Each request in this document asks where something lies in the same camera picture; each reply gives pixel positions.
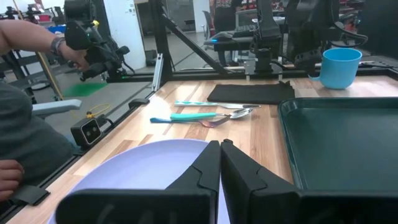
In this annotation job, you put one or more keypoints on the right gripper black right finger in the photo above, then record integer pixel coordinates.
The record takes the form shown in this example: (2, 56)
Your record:
(264, 199)

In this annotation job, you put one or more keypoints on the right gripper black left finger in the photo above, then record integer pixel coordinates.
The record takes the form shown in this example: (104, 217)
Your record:
(192, 199)

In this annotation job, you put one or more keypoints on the blue plastic cup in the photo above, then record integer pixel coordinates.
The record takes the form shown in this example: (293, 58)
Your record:
(339, 71)

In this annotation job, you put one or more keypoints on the lilac round plate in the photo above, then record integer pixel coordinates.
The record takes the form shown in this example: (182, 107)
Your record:
(140, 168)

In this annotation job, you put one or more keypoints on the black cloth napkin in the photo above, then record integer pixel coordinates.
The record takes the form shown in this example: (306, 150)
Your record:
(248, 93)

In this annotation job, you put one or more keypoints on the person's forearm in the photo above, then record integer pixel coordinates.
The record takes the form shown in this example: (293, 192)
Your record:
(28, 37)

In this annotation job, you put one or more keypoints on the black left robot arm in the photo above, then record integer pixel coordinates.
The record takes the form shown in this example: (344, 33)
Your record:
(265, 28)

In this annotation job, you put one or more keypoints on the black hand-held control arm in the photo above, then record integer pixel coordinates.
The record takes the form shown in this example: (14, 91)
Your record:
(99, 56)

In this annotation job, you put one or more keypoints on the dark green serving tray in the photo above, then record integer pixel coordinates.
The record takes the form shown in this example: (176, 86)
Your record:
(342, 140)

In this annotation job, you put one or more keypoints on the black keyboard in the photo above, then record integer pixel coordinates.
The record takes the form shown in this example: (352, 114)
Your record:
(244, 31)

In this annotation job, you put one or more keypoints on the black desk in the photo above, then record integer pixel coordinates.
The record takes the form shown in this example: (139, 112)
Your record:
(230, 45)

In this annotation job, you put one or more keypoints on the black computer mouse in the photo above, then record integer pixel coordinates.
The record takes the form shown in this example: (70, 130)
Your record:
(224, 36)

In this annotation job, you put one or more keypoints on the person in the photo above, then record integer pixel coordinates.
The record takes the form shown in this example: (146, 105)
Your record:
(224, 18)
(25, 140)

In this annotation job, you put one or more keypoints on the grey office chair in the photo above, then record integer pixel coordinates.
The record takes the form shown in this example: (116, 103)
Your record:
(207, 21)

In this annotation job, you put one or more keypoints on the silver aluminium bar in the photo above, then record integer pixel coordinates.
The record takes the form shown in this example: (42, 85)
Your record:
(157, 73)

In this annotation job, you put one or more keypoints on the green floor mat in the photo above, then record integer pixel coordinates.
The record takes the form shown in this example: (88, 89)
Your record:
(84, 89)

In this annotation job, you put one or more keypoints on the grey chair armrest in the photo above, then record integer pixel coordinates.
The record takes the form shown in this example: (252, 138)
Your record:
(56, 107)

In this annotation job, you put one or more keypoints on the white pillar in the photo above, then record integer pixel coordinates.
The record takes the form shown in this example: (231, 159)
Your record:
(124, 31)

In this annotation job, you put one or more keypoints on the person's hand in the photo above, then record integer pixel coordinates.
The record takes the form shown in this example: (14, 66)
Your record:
(9, 179)
(74, 57)

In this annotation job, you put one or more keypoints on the person's wristband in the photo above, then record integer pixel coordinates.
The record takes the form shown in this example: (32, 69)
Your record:
(57, 46)

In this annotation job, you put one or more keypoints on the black frame clamp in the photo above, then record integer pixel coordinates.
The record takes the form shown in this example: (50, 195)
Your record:
(138, 102)
(29, 195)

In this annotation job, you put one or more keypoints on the small black camera box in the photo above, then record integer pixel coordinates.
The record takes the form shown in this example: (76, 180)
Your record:
(87, 132)

